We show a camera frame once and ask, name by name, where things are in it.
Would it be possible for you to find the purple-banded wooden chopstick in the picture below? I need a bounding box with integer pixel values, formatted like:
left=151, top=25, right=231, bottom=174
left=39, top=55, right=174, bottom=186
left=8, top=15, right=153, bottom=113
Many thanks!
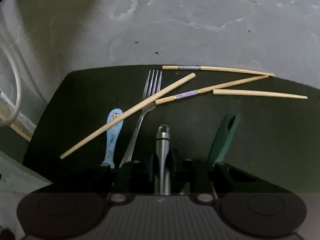
left=155, top=75, right=269, bottom=105
left=162, top=65, right=275, bottom=77

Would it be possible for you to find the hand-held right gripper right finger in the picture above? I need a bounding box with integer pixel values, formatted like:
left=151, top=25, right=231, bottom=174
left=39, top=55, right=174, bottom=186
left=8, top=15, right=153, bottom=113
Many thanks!
left=171, top=149, right=295, bottom=202

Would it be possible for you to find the tan wooden frame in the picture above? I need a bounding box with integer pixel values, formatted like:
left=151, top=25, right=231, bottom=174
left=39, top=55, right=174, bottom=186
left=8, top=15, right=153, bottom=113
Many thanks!
left=0, top=112, right=32, bottom=142

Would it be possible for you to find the plain wooden chopstick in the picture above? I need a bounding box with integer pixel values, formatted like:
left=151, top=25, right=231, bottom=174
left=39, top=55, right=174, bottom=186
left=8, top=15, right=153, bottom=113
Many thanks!
left=212, top=89, right=308, bottom=100
left=60, top=73, right=196, bottom=159

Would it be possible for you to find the steel fork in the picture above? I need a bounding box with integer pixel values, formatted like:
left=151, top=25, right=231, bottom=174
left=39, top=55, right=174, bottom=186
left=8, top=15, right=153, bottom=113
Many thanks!
left=119, top=70, right=163, bottom=167

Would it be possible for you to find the white hose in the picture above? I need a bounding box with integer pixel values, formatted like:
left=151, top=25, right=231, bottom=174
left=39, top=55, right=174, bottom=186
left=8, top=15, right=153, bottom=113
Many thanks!
left=0, top=40, right=23, bottom=125

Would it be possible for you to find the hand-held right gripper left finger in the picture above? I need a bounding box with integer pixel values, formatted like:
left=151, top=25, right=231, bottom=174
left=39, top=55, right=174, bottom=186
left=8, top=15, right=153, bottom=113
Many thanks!
left=35, top=155, right=154, bottom=202

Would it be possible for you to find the steel-handled kitchen tool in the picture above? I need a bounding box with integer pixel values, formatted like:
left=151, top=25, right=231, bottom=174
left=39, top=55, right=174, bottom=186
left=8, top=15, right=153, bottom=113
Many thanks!
left=153, top=124, right=172, bottom=195

